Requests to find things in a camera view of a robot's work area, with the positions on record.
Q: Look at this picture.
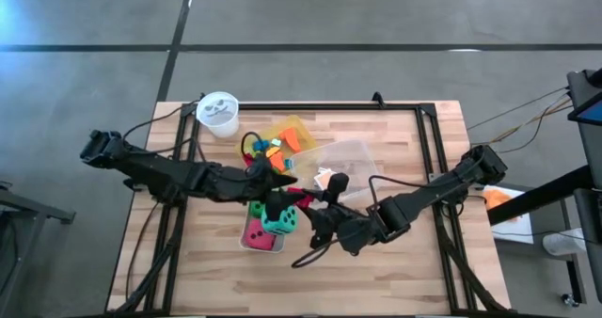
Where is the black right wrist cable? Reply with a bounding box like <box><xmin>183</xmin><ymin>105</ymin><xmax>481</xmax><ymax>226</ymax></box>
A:
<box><xmin>291</xmin><ymin>174</ymin><xmax>424</xmax><ymax>269</ymax></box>

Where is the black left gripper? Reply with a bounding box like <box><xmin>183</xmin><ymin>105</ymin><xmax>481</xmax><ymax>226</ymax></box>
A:
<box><xmin>216</xmin><ymin>160</ymin><xmax>308</xmax><ymax>221</ymax></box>

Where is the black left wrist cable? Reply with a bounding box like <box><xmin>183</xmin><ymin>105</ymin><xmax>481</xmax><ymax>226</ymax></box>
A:
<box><xmin>240</xmin><ymin>130</ymin><xmax>265</xmax><ymax>169</ymax></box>

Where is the orange object on paper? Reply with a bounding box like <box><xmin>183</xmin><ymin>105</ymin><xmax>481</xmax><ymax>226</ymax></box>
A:
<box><xmin>483</xmin><ymin>189</ymin><xmax>518</xmax><ymax>223</ymax></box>

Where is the red foam die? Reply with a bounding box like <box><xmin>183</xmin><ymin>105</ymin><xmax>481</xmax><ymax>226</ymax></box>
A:
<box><xmin>244</xmin><ymin>218</ymin><xmax>277</xmax><ymax>252</ymax></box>

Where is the teal foam die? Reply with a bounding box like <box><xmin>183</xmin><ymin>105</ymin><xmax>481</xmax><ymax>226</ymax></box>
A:
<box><xmin>261</xmin><ymin>203</ymin><xmax>300</xmax><ymax>237</ymax></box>

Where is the yellow translucent tray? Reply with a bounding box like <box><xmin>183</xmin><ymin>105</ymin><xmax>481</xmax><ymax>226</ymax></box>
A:
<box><xmin>234</xmin><ymin>114</ymin><xmax>319</xmax><ymax>178</ymax></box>

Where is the clear plastic bin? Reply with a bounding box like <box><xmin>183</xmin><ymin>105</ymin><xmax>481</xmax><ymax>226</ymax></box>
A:
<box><xmin>288</xmin><ymin>138</ymin><xmax>380</xmax><ymax>202</ymax></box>

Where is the black desk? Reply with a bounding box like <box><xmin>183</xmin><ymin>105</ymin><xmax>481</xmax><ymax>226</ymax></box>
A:
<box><xmin>486</xmin><ymin>165</ymin><xmax>602</xmax><ymax>258</ymax></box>

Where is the black side table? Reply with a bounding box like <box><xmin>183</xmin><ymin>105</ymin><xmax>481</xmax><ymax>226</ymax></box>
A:
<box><xmin>0</xmin><ymin>183</ymin><xmax>76</xmax><ymax>318</ymax></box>

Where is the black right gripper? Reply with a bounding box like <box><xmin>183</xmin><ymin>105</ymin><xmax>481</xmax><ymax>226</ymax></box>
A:
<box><xmin>302</xmin><ymin>171</ymin><xmax>380</xmax><ymax>256</ymax></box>

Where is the white rounded object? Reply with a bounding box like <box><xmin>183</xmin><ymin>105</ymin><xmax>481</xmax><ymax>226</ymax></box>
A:
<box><xmin>542</xmin><ymin>227</ymin><xmax>589</xmax><ymax>257</ymax></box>

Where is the monitor with blue screen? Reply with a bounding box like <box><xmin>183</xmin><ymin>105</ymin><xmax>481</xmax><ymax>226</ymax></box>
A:
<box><xmin>566</xmin><ymin>68</ymin><xmax>602</xmax><ymax>126</ymax></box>

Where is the white plastic bin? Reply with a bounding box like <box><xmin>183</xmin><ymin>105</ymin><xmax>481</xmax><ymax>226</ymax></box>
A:
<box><xmin>238</xmin><ymin>199</ymin><xmax>288</xmax><ymax>254</ymax></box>

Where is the white bucket with face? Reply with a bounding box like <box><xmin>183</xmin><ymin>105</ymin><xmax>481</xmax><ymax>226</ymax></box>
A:
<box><xmin>196</xmin><ymin>90</ymin><xmax>240</xmax><ymax>139</ymax></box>

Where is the thin black cable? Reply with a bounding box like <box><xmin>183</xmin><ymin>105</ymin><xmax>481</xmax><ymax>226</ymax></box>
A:
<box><xmin>467</xmin><ymin>86</ymin><xmax>571</xmax><ymax>132</ymax></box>

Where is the yellow cable bundle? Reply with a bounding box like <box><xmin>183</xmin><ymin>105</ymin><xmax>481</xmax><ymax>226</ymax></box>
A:
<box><xmin>469</xmin><ymin>96</ymin><xmax>576</xmax><ymax>154</ymax></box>

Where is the white paper sheet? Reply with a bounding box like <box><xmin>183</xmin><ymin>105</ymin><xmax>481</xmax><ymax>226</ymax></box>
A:
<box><xmin>482</xmin><ymin>184</ymin><xmax>535</xmax><ymax>246</ymax></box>

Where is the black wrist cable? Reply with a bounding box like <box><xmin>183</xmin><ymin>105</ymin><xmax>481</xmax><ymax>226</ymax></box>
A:
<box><xmin>240</xmin><ymin>130</ymin><xmax>265</xmax><ymax>169</ymax></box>
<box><xmin>291</xmin><ymin>174</ymin><xmax>424</xmax><ymax>269</ymax></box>

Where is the orange wedge block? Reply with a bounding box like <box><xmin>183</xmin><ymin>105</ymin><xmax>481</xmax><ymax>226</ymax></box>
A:
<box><xmin>279</xmin><ymin>127</ymin><xmax>303</xmax><ymax>153</ymax></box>

